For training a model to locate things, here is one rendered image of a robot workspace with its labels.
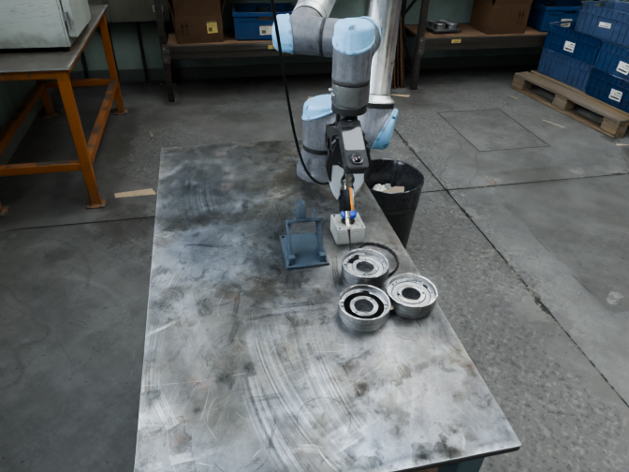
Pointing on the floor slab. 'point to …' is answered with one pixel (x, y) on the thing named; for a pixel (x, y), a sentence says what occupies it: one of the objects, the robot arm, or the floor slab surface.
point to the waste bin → (402, 208)
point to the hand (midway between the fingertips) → (345, 195)
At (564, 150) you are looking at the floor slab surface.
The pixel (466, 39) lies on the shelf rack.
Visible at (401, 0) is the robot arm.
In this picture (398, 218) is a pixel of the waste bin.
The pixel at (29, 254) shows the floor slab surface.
